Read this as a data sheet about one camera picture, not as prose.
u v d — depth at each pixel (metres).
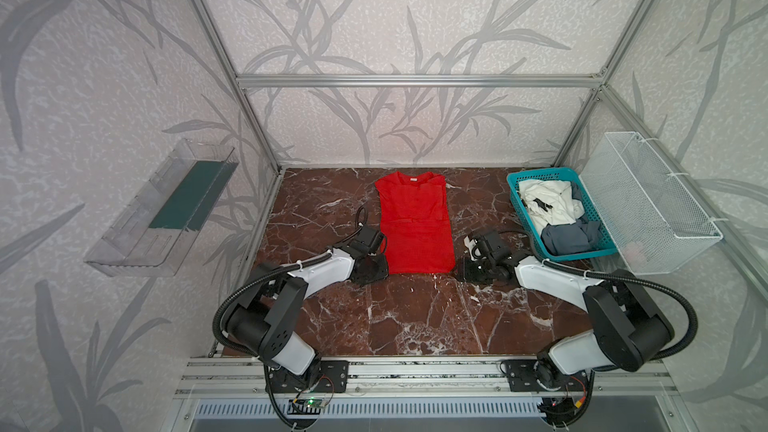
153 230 0.65
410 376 0.75
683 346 0.44
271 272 0.47
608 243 0.78
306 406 0.71
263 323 0.44
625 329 0.43
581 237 0.91
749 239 0.57
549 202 0.96
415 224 1.01
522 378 0.73
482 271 0.77
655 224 0.62
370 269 0.77
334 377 0.74
